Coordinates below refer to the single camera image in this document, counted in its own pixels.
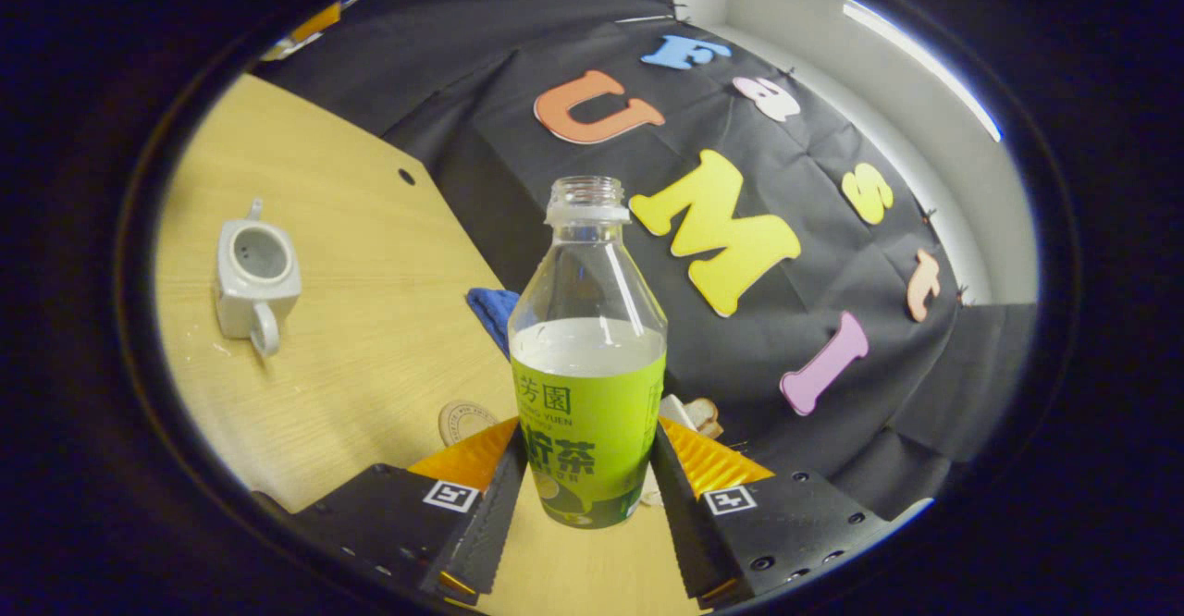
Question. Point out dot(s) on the blue towel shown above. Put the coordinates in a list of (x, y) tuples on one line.
[(495, 315)]

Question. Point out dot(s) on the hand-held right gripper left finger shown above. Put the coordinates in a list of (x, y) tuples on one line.
[(499, 505)]

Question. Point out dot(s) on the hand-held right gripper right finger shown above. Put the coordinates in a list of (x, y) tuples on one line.
[(680, 505)]

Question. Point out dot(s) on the bread slice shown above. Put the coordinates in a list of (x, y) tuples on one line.
[(708, 417)]

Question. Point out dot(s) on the green label water bottle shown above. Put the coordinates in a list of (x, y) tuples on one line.
[(587, 412)]

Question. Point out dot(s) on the black backdrop cloth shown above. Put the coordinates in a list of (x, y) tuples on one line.
[(832, 394)]

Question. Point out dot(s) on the round wooden coaster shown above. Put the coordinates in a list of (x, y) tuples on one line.
[(461, 420)]

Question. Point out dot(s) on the white ceramic teacup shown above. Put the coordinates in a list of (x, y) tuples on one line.
[(242, 297)]

